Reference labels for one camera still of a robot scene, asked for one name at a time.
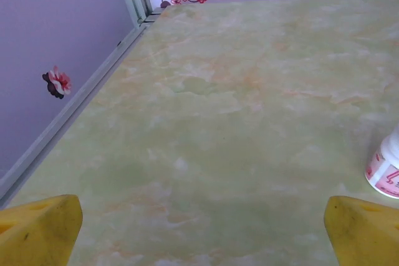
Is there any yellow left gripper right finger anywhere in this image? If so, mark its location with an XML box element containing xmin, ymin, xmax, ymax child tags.
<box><xmin>323</xmin><ymin>196</ymin><xmax>399</xmax><ymax>266</ymax></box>

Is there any aluminium frame floor rail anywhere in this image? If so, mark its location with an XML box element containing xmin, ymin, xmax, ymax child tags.
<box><xmin>0</xmin><ymin>13</ymin><xmax>163</xmax><ymax>207</ymax></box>

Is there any small white pink-label bottle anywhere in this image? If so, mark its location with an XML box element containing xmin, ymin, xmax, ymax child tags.
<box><xmin>363</xmin><ymin>124</ymin><xmax>399</xmax><ymax>200</ymax></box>

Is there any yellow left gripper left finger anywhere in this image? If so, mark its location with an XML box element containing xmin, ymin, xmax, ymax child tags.
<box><xmin>0</xmin><ymin>194</ymin><xmax>84</xmax><ymax>266</ymax></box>

